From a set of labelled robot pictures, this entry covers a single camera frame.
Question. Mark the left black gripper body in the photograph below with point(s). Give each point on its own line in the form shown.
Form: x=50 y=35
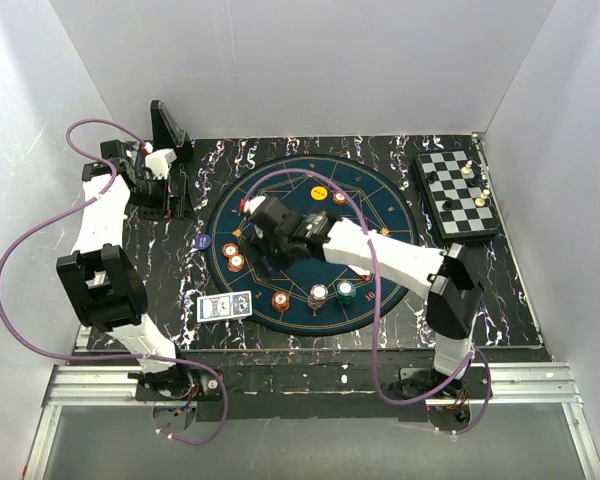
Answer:
x=153 y=198

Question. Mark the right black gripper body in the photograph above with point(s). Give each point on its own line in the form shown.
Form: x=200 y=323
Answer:
x=275 y=249

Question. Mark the orange poker chip stack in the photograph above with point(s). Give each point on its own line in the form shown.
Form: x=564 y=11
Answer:
x=281 y=301

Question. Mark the purple small blind button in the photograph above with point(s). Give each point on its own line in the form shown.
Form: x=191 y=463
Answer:
x=202 y=242

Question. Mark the orange big blind button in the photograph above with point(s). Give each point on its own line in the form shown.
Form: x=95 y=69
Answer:
x=319 y=193

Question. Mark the white-blue poker chip stack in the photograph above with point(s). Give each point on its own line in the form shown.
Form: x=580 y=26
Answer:
x=317 y=296

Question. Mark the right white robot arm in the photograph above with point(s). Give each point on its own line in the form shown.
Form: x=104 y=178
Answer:
x=445 y=279

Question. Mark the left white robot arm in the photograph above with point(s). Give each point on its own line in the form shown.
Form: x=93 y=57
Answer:
x=103 y=287

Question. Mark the black card shoe stand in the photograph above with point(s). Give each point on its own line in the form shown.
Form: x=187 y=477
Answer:
x=167 y=134

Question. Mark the round blue poker mat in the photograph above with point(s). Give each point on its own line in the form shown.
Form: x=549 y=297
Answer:
x=384 y=208

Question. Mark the blue playing card deck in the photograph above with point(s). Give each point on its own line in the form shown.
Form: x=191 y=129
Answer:
x=224 y=306

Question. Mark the green poker chip stack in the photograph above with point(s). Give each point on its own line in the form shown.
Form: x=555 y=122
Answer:
x=345 y=292

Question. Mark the black chess pawn upper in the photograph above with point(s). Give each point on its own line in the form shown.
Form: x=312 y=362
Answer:
x=430 y=176

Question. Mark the black white chess board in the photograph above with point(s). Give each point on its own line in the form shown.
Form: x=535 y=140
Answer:
x=473 y=217

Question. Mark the cream chess piece tall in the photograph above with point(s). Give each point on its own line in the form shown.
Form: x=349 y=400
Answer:
x=467 y=168

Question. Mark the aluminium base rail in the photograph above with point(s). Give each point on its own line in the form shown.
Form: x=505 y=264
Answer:
x=316 y=416

